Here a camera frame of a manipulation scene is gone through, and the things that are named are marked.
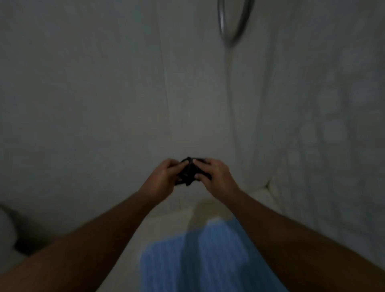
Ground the person's right hand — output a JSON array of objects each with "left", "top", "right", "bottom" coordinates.
[{"left": 192, "top": 158, "right": 240, "bottom": 203}]

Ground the person's left hand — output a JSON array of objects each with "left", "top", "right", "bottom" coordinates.
[{"left": 138, "top": 158, "right": 189, "bottom": 206}]

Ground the small black cloth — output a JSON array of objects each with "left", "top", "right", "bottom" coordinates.
[{"left": 176, "top": 156, "right": 212, "bottom": 187}]

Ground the person's right forearm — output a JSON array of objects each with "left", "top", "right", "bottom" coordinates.
[{"left": 221, "top": 190, "right": 385, "bottom": 292}]

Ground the person's left forearm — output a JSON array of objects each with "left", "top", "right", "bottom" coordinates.
[{"left": 0, "top": 191, "right": 154, "bottom": 292}]

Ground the blue ribbed bath mat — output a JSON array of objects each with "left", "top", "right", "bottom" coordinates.
[{"left": 139, "top": 217, "right": 290, "bottom": 292}]

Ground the white toilet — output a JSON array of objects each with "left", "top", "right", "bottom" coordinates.
[{"left": 0, "top": 205, "right": 33, "bottom": 273}]

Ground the silver shower hose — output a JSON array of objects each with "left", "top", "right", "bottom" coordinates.
[{"left": 217, "top": 0, "right": 256, "bottom": 169}]

